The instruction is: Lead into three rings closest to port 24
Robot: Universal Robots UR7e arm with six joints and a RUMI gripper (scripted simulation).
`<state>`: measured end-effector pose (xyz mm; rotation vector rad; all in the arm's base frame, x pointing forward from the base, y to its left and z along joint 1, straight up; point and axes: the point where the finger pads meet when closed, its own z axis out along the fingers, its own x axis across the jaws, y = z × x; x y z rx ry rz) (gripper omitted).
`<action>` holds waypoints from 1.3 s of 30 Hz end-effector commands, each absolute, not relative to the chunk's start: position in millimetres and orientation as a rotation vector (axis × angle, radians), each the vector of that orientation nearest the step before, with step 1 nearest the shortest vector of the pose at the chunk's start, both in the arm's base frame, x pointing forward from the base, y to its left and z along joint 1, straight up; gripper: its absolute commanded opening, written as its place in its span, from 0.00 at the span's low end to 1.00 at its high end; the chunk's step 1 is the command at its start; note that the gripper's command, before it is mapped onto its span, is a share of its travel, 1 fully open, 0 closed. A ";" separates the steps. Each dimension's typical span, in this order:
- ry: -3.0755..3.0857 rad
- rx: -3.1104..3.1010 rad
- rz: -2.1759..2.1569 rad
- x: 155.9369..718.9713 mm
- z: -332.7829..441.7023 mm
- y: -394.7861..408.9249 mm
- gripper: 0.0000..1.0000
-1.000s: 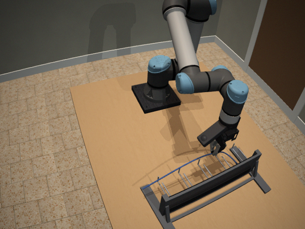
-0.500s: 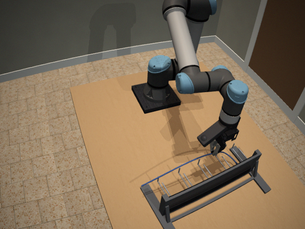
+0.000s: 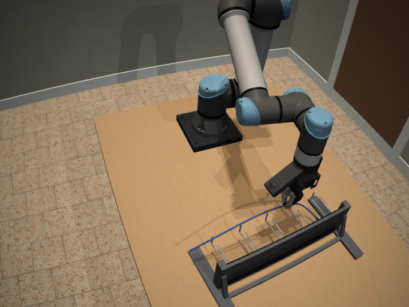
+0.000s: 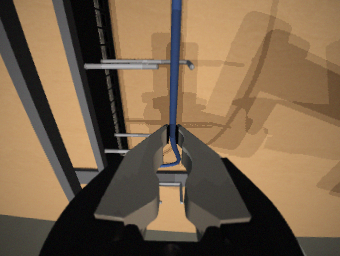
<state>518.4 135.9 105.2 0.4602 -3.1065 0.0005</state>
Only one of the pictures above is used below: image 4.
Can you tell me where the blue network cable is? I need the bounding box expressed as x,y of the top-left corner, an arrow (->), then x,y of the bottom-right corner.
159,0 -> 182,168

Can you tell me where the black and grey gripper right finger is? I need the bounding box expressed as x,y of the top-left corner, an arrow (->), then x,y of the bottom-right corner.
175,124 -> 304,256

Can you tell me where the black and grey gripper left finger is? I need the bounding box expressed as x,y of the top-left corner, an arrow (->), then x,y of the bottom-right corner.
39,124 -> 170,256

